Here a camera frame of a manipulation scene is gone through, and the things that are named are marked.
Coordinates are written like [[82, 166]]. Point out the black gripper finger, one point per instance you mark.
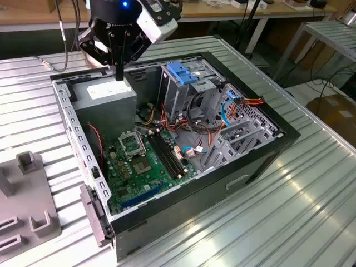
[[119, 66]]

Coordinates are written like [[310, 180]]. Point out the wooden desk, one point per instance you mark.
[[222, 11]]

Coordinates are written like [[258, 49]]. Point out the blue drive latch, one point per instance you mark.
[[178, 73]]

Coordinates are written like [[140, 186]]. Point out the blue expansion slot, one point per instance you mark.
[[142, 196]]

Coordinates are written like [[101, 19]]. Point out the metal slat side table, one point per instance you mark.
[[333, 36]]

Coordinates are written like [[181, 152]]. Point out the grey parts rack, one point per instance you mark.
[[30, 194]]

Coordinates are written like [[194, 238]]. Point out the black RAM slot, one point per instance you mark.
[[172, 153], [165, 155], [168, 154], [162, 157]]

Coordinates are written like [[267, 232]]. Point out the black PC case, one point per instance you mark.
[[194, 205]]

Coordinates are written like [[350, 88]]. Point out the grey power supply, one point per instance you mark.
[[105, 111]]

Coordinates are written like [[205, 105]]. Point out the green motherboard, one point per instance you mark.
[[155, 178]]

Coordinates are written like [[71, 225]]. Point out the grey metal disk bay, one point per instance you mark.
[[250, 130]]

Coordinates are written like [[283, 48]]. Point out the cardboard box with label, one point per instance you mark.
[[333, 111]]

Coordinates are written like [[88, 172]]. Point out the brown box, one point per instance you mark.
[[55, 5]]

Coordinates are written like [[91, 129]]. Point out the grey metal drive cage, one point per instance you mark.
[[178, 100]]

